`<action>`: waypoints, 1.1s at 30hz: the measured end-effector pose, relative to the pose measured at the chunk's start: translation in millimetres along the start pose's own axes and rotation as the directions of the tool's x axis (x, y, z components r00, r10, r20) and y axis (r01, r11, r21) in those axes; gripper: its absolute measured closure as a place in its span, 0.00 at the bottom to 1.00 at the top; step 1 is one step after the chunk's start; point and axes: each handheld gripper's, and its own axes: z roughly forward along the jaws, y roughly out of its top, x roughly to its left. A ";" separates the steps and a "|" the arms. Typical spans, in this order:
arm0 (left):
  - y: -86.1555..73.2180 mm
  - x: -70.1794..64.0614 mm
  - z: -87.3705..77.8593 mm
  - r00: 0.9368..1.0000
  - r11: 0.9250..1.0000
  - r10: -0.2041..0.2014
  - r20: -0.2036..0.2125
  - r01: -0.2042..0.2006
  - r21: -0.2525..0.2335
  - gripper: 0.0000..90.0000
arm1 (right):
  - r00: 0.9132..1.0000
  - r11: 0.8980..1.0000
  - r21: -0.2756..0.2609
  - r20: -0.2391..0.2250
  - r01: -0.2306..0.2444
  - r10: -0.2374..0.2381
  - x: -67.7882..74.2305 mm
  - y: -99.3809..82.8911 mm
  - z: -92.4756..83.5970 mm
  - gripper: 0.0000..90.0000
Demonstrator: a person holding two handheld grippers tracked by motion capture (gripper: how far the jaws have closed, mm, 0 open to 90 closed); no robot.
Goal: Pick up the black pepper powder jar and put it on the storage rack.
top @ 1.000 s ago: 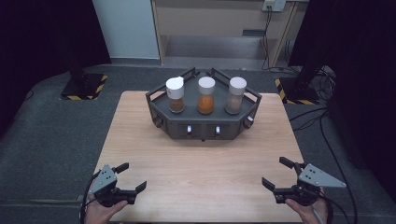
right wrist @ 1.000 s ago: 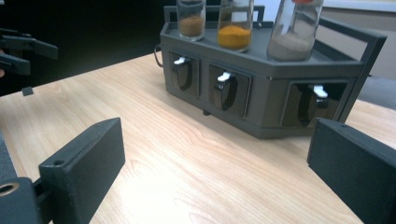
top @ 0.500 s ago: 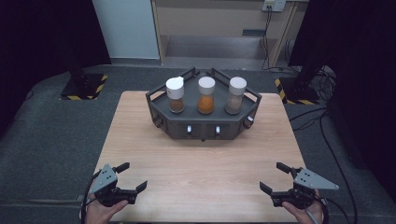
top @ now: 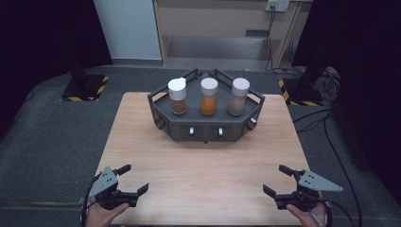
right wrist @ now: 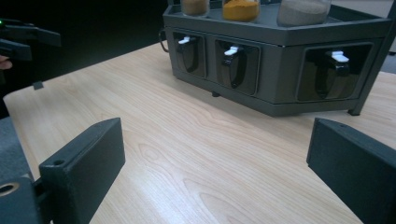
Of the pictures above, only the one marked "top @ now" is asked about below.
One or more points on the black stand with striped base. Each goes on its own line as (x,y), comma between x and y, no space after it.
(302,91)
(83,86)

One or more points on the orange spice jar white lid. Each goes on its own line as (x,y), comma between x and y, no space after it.
(208,97)

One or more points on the white wall socket strip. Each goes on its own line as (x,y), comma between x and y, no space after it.
(277,4)

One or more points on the dark grey corner rack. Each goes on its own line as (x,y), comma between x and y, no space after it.
(205,123)

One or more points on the black curtain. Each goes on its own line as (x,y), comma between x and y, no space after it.
(365,78)
(38,47)

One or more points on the light wooden shelf unit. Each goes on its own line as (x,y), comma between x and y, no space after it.
(217,25)

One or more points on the beige spice jar white lid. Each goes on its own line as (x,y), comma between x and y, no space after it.
(238,97)

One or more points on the brown spice jar flip lid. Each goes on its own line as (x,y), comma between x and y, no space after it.
(177,94)

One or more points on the person's left hand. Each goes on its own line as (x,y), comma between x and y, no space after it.
(101,217)

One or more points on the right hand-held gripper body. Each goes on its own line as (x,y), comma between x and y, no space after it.
(315,183)

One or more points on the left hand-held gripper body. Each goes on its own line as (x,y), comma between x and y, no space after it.
(104,186)

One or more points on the person's right hand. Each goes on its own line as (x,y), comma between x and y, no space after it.
(307,217)

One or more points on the white wall panel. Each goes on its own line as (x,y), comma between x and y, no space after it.
(129,28)

